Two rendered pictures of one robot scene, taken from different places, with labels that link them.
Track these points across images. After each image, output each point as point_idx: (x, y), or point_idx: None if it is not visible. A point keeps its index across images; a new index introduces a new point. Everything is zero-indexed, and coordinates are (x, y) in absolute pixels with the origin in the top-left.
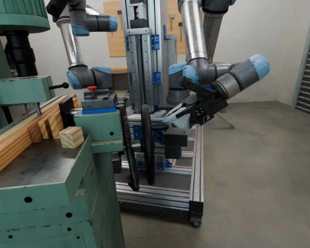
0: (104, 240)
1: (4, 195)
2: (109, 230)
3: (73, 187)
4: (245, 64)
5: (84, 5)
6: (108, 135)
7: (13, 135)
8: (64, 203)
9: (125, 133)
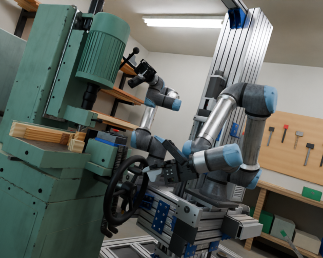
0: (49, 244)
1: (21, 145)
2: (62, 253)
3: (48, 162)
4: (219, 147)
5: (159, 87)
6: (100, 160)
7: (53, 131)
8: (37, 164)
9: (115, 168)
